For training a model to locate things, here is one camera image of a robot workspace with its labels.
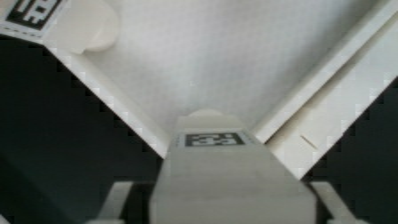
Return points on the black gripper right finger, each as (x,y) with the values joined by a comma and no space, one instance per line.
(341,214)

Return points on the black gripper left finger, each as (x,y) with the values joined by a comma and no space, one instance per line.
(125,205)

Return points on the white desk leg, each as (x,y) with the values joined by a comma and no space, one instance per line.
(70,24)
(224,183)

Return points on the white desk tabletop tray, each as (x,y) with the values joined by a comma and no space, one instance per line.
(235,55)

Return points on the white L-shaped fence bar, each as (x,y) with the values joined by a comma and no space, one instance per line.
(320,122)

